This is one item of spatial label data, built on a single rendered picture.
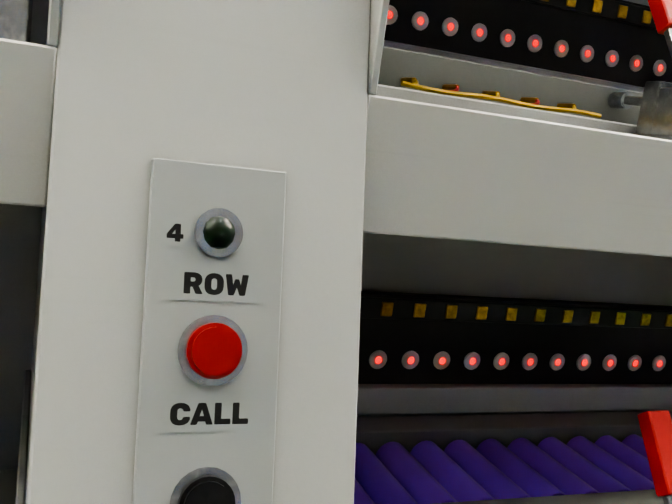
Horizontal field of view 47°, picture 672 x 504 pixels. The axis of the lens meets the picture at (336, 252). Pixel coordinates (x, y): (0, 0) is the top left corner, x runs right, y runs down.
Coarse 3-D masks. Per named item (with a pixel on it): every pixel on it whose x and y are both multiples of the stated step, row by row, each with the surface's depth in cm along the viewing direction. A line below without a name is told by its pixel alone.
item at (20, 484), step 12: (24, 384) 34; (24, 396) 33; (24, 408) 32; (24, 420) 31; (24, 432) 30; (24, 444) 29; (24, 456) 28; (24, 468) 27; (0, 480) 36; (12, 480) 36; (24, 480) 26; (0, 492) 34; (12, 492) 35; (24, 492) 25
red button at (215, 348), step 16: (192, 336) 22; (208, 336) 22; (224, 336) 22; (192, 352) 21; (208, 352) 22; (224, 352) 22; (240, 352) 22; (192, 368) 22; (208, 368) 22; (224, 368) 22
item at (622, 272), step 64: (640, 0) 55; (0, 256) 39; (384, 256) 47; (448, 256) 48; (512, 256) 50; (576, 256) 52; (640, 256) 54; (0, 320) 38; (0, 384) 38; (0, 448) 38
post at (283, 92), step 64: (64, 0) 21; (128, 0) 22; (192, 0) 23; (256, 0) 23; (320, 0) 24; (64, 64) 21; (128, 64) 22; (192, 64) 22; (256, 64) 23; (320, 64) 24; (64, 128) 21; (128, 128) 22; (192, 128) 22; (256, 128) 23; (320, 128) 24; (64, 192) 21; (128, 192) 22; (320, 192) 24; (64, 256) 21; (128, 256) 22; (320, 256) 24; (64, 320) 21; (128, 320) 21; (320, 320) 24; (64, 384) 21; (128, 384) 21; (320, 384) 23; (64, 448) 21; (128, 448) 21; (320, 448) 23
